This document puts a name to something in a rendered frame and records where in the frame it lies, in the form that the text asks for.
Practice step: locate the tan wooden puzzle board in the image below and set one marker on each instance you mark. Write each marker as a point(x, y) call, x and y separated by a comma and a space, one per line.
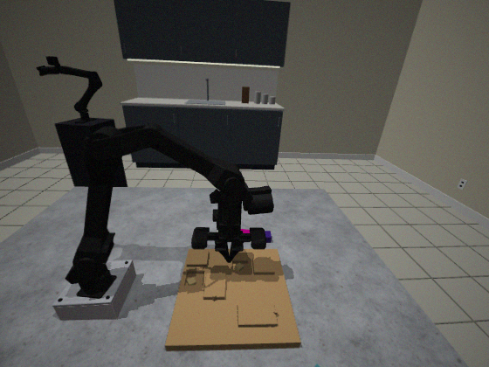
point(231, 310)

